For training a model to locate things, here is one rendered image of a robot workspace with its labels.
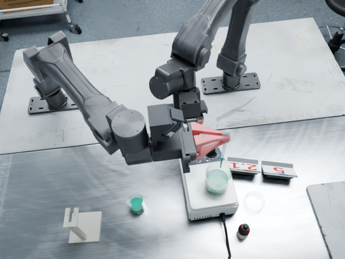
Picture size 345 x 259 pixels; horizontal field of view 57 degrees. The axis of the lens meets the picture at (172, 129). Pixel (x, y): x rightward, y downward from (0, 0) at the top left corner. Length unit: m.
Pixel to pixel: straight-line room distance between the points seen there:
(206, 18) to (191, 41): 0.06
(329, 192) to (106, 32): 2.26
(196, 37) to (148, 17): 2.17
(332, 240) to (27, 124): 0.97
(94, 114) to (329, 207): 0.66
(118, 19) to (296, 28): 1.85
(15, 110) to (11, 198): 0.33
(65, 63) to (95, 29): 2.20
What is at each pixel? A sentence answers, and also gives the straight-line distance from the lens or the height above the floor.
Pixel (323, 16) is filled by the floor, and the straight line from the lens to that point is 3.06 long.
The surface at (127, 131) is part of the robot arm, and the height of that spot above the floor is 1.32.
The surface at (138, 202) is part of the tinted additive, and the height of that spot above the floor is 0.93.
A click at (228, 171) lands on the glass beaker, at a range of 0.79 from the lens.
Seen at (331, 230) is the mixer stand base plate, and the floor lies 0.91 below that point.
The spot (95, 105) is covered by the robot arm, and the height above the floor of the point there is 1.26.
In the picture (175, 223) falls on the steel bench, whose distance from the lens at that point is 0.89.
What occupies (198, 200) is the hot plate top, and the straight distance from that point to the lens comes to 0.82.
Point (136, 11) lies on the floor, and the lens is 2.98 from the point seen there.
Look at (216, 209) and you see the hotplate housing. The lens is 0.83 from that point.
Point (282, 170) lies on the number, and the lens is 0.96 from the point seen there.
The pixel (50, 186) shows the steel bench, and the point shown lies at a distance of 1.01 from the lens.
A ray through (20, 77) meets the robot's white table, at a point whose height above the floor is 0.90.
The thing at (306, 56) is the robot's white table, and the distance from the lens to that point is 1.29.
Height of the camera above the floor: 1.75
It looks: 57 degrees down
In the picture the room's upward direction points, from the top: 5 degrees counter-clockwise
